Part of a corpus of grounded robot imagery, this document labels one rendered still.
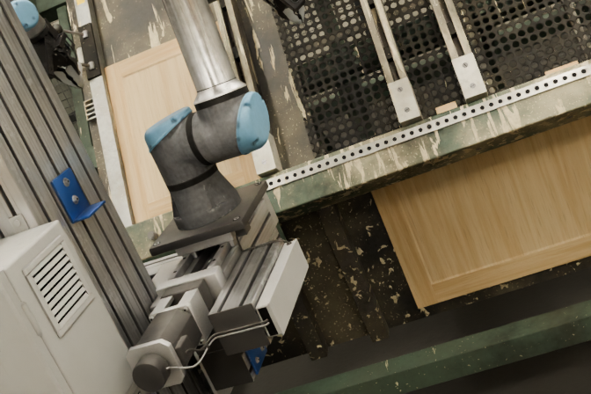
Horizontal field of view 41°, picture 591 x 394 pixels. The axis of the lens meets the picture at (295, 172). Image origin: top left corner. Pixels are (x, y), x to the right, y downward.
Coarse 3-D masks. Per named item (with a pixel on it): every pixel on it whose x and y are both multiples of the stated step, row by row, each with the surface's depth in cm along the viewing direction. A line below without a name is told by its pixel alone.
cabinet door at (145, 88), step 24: (216, 24) 253; (168, 48) 256; (120, 72) 260; (144, 72) 257; (168, 72) 255; (120, 96) 258; (144, 96) 255; (168, 96) 252; (192, 96) 250; (120, 120) 255; (144, 120) 253; (120, 144) 253; (144, 144) 251; (144, 168) 249; (240, 168) 238; (144, 192) 246; (168, 192) 244; (144, 216) 244
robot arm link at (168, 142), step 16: (176, 112) 167; (160, 128) 161; (176, 128) 162; (160, 144) 162; (176, 144) 162; (192, 144) 160; (160, 160) 164; (176, 160) 163; (192, 160) 162; (176, 176) 164; (192, 176) 164
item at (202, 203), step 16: (208, 176) 166; (176, 192) 166; (192, 192) 165; (208, 192) 166; (224, 192) 167; (176, 208) 169; (192, 208) 165; (208, 208) 165; (224, 208) 166; (176, 224) 170; (192, 224) 166
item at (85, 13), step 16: (80, 16) 268; (96, 32) 267; (96, 80) 260; (96, 96) 258; (96, 112) 256; (112, 112) 257; (112, 128) 253; (112, 144) 252; (112, 160) 250; (112, 176) 249; (112, 192) 247; (128, 208) 244; (128, 224) 243
